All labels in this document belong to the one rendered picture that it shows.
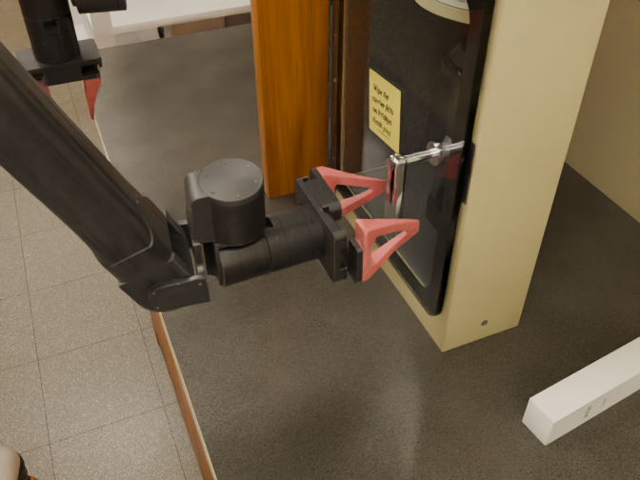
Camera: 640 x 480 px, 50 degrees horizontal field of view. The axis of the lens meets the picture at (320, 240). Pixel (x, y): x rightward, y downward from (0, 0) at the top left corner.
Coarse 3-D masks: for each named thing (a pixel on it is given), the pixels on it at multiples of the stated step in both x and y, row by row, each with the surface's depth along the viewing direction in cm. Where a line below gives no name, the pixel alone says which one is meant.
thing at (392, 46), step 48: (384, 0) 71; (432, 0) 62; (480, 0) 55; (384, 48) 73; (432, 48) 64; (480, 48) 57; (432, 96) 66; (336, 144) 95; (384, 144) 80; (384, 192) 83; (432, 192) 72; (384, 240) 87; (432, 240) 74; (432, 288) 77
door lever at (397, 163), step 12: (432, 144) 68; (396, 156) 67; (408, 156) 68; (420, 156) 68; (432, 156) 68; (396, 168) 67; (396, 180) 68; (396, 192) 69; (396, 204) 70; (384, 216) 73; (396, 216) 71
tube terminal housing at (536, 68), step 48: (528, 0) 55; (576, 0) 57; (528, 48) 58; (576, 48) 60; (480, 96) 61; (528, 96) 62; (576, 96) 64; (480, 144) 63; (528, 144) 66; (336, 192) 103; (480, 192) 67; (528, 192) 70; (480, 240) 72; (528, 240) 75; (480, 288) 77; (528, 288) 81; (432, 336) 84; (480, 336) 84
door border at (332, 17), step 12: (336, 0) 82; (336, 12) 83; (492, 12) 55; (336, 24) 84; (336, 36) 85; (336, 48) 86; (336, 60) 87; (336, 72) 88; (336, 84) 89; (480, 84) 60; (336, 96) 90; (336, 108) 91; (336, 120) 92; (336, 132) 93; (468, 156) 65
